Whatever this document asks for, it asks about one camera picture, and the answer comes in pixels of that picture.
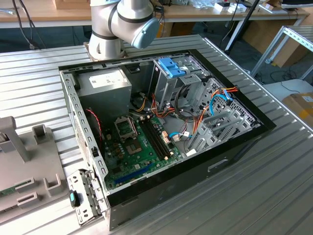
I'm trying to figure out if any orange power wire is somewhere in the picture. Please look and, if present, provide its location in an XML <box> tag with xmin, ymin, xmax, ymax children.
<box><xmin>192</xmin><ymin>84</ymin><xmax>240</xmax><ymax>135</ymax></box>

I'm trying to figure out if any blue data wire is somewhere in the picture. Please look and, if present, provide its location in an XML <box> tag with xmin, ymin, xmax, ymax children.
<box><xmin>209</xmin><ymin>88</ymin><xmax>233</xmax><ymax>116</ymax></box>

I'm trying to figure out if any grey metal disk bay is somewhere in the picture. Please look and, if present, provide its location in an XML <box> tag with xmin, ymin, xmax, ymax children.
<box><xmin>187</xmin><ymin>107</ymin><xmax>260</xmax><ymax>157</ymax></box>

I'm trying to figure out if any black RAM slot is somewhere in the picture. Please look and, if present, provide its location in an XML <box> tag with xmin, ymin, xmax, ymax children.
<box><xmin>146</xmin><ymin>117</ymin><xmax>174</xmax><ymax>157</ymax></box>
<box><xmin>140</xmin><ymin>118</ymin><xmax>169</xmax><ymax>161</ymax></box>

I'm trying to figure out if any grey metal drive cage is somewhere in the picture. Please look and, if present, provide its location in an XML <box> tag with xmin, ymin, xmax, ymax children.
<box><xmin>153</xmin><ymin>55</ymin><xmax>211</xmax><ymax>108</ymax></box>

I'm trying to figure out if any CPU socket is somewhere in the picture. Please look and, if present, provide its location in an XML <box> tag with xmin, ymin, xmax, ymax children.
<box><xmin>113</xmin><ymin>116</ymin><xmax>137</xmax><ymax>142</ymax></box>

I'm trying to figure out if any square motherboard chip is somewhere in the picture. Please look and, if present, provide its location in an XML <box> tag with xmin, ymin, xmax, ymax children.
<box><xmin>126</xmin><ymin>142</ymin><xmax>143</xmax><ymax>157</ymax></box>

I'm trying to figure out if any green motherboard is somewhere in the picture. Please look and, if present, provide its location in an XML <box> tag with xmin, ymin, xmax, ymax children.
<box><xmin>101</xmin><ymin>115</ymin><xmax>184</xmax><ymax>191</ymax></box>

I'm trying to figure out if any blue drive carrier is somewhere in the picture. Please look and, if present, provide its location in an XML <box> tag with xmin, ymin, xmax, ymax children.
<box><xmin>158</xmin><ymin>56</ymin><xmax>188</xmax><ymax>78</ymax></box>

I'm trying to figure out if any grey Dell power supply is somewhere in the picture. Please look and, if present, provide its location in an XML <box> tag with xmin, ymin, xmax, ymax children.
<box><xmin>75</xmin><ymin>67</ymin><xmax>133</xmax><ymax>123</ymax></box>

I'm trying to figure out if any blue expansion slot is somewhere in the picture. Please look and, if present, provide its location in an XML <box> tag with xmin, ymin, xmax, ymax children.
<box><xmin>114</xmin><ymin>163</ymin><xmax>154</xmax><ymax>186</ymax></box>

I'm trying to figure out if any black open PC case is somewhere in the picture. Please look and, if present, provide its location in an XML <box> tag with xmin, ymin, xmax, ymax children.
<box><xmin>58</xmin><ymin>48</ymin><xmax>277</xmax><ymax>232</ymax></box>

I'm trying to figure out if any black latch teal button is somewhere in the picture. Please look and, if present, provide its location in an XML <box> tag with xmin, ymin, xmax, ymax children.
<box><xmin>69</xmin><ymin>189</ymin><xmax>82</xmax><ymax>209</ymax></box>

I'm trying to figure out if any grey parts rack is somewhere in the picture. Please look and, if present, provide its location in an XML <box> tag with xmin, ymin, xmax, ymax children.
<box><xmin>0</xmin><ymin>116</ymin><xmax>68</xmax><ymax>225</ymax></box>

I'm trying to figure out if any white box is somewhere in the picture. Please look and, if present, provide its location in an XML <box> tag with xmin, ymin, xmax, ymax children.
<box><xmin>214</xmin><ymin>1</ymin><xmax>247</xmax><ymax>13</ymax></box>

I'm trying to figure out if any low white table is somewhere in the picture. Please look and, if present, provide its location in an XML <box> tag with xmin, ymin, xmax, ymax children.
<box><xmin>265</xmin><ymin>78</ymin><xmax>313</xmax><ymax>98</ymax></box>

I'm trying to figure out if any black tripod stand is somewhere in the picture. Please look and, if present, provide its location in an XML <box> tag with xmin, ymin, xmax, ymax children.
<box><xmin>224</xmin><ymin>0</ymin><xmax>261</xmax><ymax>53</ymax></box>

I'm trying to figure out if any small wooden box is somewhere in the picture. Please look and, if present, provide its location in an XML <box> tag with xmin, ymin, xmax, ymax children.
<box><xmin>52</xmin><ymin>0</ymin><xmax>91</xmax><ymax>10</ymax></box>

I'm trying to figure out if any cardboard box yellow tape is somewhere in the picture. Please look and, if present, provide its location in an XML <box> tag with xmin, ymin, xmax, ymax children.
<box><xmin>281</xmin><ymin>92</ymin><xmax>313</xmax><ymax>128</ymax></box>

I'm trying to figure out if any long wooden desk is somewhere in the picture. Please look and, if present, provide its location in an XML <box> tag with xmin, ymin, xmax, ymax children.
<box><xmin>0</xmin><ymin>0</ymin><xmax>310</xmax><ymax>29</ymax></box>

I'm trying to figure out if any green RAM stick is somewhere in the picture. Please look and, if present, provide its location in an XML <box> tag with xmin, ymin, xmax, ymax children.
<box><xmin>0</xmin><ymin>182</ymin><xmax>27</xmax><ymax>198</ymax></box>

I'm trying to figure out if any orange yellow wire bundle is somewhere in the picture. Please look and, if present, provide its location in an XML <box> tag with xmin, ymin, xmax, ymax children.
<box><xmin>129</xmin><ymin>93</ymin><xmax>177</xmax><ymax>120</ymax></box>

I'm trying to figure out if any thick black cable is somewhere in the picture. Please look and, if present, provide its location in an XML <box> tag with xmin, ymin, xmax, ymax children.
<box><xmin>175</xmin><ymin>84</ymin><xmax>196</xmax><ymax>122</ymax></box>

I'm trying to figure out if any red twisted fan wire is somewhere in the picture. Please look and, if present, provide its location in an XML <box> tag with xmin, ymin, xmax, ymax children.
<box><xmin>86</xmin><ymin>109</ymin><xmax>102</xmax><ymax>142</ymax></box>

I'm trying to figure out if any grey expansion slot bracket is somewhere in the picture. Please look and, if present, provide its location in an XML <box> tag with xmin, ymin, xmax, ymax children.
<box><xmin>67</xmin><ymin>168</ymin><xmax>110</xmax><ymax>226</ymax></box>

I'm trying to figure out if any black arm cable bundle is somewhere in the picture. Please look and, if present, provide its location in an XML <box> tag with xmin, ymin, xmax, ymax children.
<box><xmin>11</xmin><ymin>0</ymin><xmax>41</xmax><ymax>50</ymax></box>

